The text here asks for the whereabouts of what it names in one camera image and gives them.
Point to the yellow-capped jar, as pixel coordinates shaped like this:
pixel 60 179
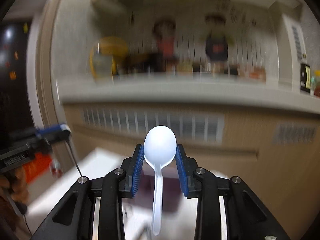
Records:
pixel 316 83

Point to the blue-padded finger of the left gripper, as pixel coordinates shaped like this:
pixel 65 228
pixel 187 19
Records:
pixel 55 132

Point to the small grey ventilation grille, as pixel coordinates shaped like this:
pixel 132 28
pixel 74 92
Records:
pixel 294 134

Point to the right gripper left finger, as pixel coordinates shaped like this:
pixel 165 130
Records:
pixel 132 167

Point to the thin dark metal utensil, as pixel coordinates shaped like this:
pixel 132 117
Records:
pixel 73 156

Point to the white lace tablecloth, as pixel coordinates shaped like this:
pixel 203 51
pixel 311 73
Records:
pixel 94 209

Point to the white plastic spoon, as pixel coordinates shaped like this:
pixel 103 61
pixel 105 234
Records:
pixel 159 151

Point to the left hand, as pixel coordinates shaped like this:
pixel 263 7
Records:
pixel 19 186

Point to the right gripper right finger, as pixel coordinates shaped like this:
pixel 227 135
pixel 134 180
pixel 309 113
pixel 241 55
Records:
pixel 185 168

